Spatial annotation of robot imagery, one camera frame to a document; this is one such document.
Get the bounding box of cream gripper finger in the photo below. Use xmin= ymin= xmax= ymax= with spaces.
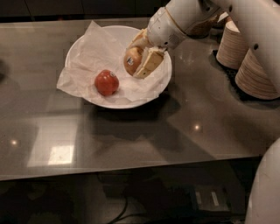
xmin=133 ymin=47 xmax=165 ymax=79
xmin=128 ymin=29 xmax=151 ymax=49

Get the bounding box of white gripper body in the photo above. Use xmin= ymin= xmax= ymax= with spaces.
xmin=147 ymin=7 xmax=186 ymax=49

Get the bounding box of yellow-red apple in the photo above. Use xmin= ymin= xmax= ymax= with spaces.
xmin=123 ymin=46 xmax=144 ymax=75

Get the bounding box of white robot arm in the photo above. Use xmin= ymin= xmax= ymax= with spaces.
xmin=131 ymin=0 xmax=280 ymax=224

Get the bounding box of white bowl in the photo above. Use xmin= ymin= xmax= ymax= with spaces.
xmin=65 ymin=24 xmax=173 ymax=110

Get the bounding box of red apple with sticker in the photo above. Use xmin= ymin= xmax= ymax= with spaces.
xmin=94 ymin=69 xmax=119 ymax=96

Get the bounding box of white crumpled paper liner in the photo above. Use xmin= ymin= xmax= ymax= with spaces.
xmin=56 ymin=20 xmax=171 ymax=107

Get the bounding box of glass jar with grains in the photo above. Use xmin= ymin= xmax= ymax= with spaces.
xmin=186 ymin=14 xmax=220 ymax=39

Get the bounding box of rear stack of paper plates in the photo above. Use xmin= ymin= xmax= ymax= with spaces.
xmin=216 ymin=18 xmax=249 ymax=70

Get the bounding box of stack of paper plates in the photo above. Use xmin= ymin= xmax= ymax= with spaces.
xmin=216 ymin=18 xmax=249 ymax=70
xmin=234 ymin=50 xmax=280 ymax=100

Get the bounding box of front stack of paper plates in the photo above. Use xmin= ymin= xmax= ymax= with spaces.
xmin=234 ymin=50 xmax=280 ymax=100

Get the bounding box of dark box under table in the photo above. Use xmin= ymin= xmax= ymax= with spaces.
xmin=170 ymin=185 xmax=231 ymax=214

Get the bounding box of black cable under table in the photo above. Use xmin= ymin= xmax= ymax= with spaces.
xmin=97 ymin=171 xmax=246 ymax=224

